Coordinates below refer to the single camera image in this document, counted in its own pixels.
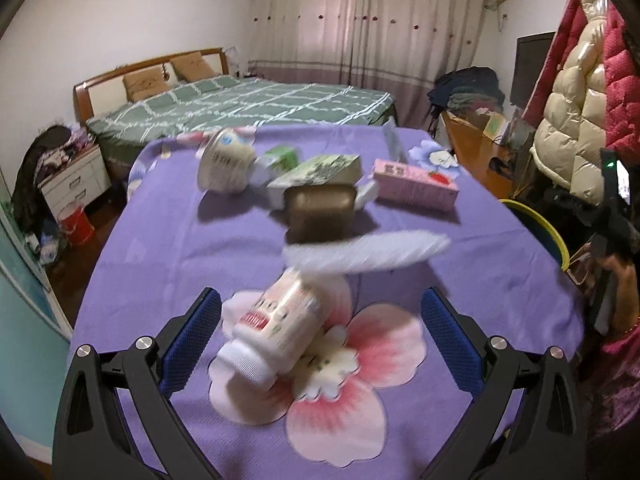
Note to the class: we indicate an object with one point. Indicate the brown pillow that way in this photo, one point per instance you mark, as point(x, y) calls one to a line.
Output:
point(192, 67)
point(147, 86)

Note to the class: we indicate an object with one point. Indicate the white paper box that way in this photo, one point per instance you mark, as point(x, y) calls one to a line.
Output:
point(395, 142)

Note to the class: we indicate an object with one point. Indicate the white crumpled wrapper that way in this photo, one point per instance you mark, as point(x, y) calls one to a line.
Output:
point(370, 252)

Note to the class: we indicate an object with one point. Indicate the cream puffer jacket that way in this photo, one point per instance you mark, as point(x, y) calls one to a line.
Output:
point(575, 110)

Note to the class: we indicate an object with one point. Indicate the person's right hand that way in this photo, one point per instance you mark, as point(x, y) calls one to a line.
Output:
point(622, 285)

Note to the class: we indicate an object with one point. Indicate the red coat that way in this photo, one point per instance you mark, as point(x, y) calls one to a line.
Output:
point(555, 60)

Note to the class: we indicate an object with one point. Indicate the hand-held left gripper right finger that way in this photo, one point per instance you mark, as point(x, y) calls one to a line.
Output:
point(450, 340)

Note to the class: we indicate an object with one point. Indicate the red bucket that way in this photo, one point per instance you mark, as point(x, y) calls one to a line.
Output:
point(76, 227)

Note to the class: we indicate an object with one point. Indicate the green picture frame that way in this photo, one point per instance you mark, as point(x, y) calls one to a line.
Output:
point(494, 122)

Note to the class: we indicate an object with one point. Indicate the teal cabinet panel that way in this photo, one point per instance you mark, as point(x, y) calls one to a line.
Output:
point(25, 335)

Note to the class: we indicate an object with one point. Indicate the brown box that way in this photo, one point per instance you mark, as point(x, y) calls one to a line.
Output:
point(320, 215)

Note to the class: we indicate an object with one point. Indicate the dark jacket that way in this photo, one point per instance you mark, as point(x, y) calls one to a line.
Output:
point(35, 175)

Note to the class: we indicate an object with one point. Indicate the clear jar with green label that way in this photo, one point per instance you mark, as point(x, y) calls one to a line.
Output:
point(282, 157)

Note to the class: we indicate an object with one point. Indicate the green patterned box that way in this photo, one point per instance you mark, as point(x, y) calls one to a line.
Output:
point(320, 169)

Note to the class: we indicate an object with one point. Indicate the white pudding cup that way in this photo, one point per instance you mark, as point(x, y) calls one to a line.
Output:
point(222, 162)

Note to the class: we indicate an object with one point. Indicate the red quilted jacket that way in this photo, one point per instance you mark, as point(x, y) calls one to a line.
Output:
point(622, 85)

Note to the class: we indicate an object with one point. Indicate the purple floral tablecloth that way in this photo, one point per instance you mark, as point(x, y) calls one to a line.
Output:
point(175, 240)

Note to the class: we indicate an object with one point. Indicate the wooden side desk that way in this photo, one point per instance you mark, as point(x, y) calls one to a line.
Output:
point(475, 160)

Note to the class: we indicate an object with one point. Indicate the wooden bed headboard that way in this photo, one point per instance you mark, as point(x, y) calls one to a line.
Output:
point(105, 87)

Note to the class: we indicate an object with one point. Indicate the floral cloth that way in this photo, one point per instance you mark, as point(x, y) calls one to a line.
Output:
point(77, 145)

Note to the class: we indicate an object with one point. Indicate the white pill bottle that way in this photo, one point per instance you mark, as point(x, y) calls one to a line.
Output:
point(280, 320)

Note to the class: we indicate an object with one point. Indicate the white nightstand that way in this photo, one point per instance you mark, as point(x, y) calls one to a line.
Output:
point(75, 185)

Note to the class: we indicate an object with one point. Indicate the black television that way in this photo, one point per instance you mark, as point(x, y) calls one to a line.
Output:
point(532, 70)

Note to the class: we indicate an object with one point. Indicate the blue bin with yellow rim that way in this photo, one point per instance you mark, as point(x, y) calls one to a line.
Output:
point(550, 245)

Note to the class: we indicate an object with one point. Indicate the pile of dark clothes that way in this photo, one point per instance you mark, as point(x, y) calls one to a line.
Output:
point(467, 87)

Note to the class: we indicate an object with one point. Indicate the small white wrapper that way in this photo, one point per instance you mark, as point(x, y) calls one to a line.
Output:
point(367, 195)

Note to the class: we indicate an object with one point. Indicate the pink strawberry milk carton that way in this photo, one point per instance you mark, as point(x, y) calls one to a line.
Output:
point(415, 185)

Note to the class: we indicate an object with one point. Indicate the green plaid bed blanket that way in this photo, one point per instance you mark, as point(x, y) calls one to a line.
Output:
point(260, 102)

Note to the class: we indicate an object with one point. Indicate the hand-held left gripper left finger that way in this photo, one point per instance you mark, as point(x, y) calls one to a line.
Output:
point(192, 340)

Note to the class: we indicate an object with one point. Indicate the pink striped curtain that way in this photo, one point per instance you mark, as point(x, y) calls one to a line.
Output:
point(370, 25)

